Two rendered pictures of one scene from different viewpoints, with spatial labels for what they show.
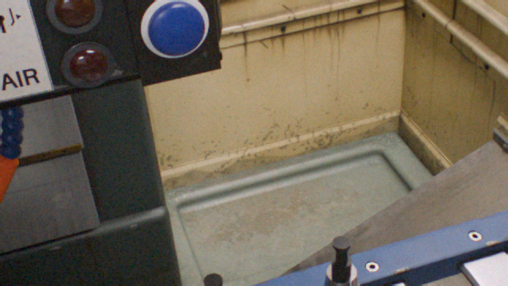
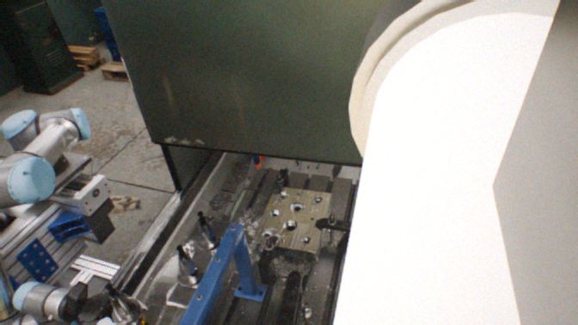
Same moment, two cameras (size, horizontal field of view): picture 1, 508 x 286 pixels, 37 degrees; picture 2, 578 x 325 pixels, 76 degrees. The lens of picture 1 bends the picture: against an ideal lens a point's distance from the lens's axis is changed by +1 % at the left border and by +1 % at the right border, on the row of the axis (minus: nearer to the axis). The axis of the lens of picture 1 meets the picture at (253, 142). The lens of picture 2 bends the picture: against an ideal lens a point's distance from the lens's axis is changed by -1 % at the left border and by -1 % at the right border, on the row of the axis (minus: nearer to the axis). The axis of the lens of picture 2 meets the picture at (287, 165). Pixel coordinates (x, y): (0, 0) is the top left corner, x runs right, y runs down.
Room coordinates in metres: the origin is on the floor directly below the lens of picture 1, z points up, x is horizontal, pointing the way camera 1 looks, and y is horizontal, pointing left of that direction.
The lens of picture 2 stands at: (0.97, -0.38, 2.00)
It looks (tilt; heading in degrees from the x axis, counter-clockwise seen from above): 39 degrees down; 124
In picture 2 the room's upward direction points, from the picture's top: 5 degrees counter-clockwise
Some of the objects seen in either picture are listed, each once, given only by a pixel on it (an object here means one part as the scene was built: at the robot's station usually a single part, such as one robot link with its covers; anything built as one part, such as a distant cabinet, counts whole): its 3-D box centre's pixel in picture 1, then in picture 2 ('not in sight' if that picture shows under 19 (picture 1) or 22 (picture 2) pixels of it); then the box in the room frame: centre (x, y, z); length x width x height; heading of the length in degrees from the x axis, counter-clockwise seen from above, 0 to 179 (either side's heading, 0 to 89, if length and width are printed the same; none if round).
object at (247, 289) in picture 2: not in sight; (243, 266); (0.45, 0.11, 1.05); 0.10 x 0.05 x 0.30; 15
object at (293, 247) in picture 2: not in sight; (294, 220); (0.45, 0.40, 0.96); 0.29 x 0.23 x 0.05; 105
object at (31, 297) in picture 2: not in sight; (40, 299); (0.10, -0.29, 1.16); 0.11 x 0.08 x 0.09; 15
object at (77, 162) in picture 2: not in sight; (48, 174); (-0.43, 0.05, 1.13); 0.36 x 0.22 x 0.06; 11
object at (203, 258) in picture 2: not in sight; (200, 259); (0.42, -0.01, 1.21); 0.07 x 0.05 x 0.01; 15
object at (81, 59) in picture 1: (88, 65); not in sight; (0.34, 0.08, 1.57); 0.02 x 0.01 x 0.02; 105
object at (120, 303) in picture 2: not in sight; (120, 303); (0.37, -0.21, 1.26); 0.04 x 0.04 x 0.07
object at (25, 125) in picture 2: not in sight; (27, 132); (-0.41, 0.06, 1.33); 0.13 x 0.12 x 0.14; 44
